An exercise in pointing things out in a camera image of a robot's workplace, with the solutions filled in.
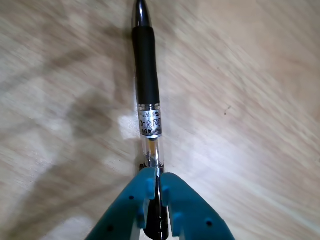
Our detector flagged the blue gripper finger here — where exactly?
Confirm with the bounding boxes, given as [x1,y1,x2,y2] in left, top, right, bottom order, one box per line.
[160,172,236,240]
[93,167,158,240]

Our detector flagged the black retractable pen black grip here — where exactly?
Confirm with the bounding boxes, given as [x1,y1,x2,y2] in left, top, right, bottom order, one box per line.
[131,0,171,240]

